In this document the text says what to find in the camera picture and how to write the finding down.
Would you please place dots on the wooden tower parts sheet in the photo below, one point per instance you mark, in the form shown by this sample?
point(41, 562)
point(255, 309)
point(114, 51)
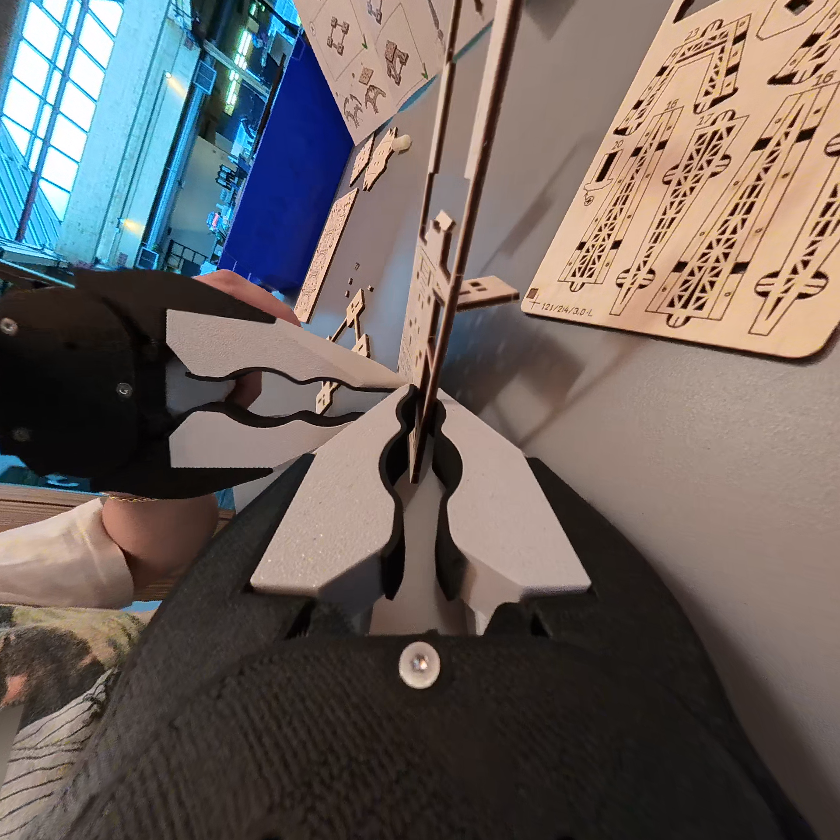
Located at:
point(735, 249)

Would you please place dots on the person's printed shirt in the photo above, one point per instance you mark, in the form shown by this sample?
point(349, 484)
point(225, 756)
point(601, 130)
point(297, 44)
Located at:
point(52, 656)

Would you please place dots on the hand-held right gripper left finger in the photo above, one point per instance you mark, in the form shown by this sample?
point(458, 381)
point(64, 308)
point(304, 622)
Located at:
point(321, 525)

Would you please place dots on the person's left hand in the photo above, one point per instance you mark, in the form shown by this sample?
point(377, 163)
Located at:
point(249, 295)

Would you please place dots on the wooden puzzle frame sheet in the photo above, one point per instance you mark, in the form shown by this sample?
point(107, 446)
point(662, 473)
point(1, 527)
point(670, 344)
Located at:
point(484, 131)

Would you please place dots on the engraved wooden rectangular plate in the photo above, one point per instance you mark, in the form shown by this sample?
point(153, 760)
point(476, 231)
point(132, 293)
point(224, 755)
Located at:
point(328, 256)

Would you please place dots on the person's left forearm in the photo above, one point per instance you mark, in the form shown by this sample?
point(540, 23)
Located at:
point(164, 538)

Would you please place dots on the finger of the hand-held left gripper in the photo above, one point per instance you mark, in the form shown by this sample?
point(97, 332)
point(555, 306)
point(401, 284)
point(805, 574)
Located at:
point(262, 344)
point(223, 443)

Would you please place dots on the large paned window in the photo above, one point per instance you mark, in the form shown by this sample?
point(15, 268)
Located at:
point(59, 98)

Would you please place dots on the white plastic peg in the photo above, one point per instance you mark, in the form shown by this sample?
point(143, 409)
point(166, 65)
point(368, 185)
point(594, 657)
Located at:
point(401, 143)

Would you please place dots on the wooden linked squares piece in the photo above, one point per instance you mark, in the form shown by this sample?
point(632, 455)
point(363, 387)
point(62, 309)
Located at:
point(356, 303)

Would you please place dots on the paper instruction sheet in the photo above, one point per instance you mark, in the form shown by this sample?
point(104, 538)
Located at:
point(367, 65)

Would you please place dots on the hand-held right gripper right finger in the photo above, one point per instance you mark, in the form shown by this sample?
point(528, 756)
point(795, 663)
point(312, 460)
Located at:
point(518, 531)

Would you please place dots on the blue plastic bin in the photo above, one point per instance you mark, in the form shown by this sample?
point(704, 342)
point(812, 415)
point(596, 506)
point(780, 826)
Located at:
point(282, 197)

